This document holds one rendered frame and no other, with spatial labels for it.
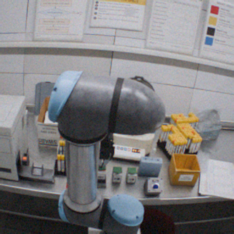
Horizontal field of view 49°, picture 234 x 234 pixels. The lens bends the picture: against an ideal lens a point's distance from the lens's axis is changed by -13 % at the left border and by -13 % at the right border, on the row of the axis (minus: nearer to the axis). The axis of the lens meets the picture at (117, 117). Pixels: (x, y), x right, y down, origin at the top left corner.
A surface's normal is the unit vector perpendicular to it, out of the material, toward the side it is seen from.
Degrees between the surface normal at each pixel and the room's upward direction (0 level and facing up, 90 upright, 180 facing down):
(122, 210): 7
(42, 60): 90
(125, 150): 25
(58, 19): 93
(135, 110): 67
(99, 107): 72
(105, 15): 92
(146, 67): 90
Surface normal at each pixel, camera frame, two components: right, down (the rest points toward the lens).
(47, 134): 0.07, 0.46
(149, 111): 0.65, 0.11
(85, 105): -0.10, 0.19
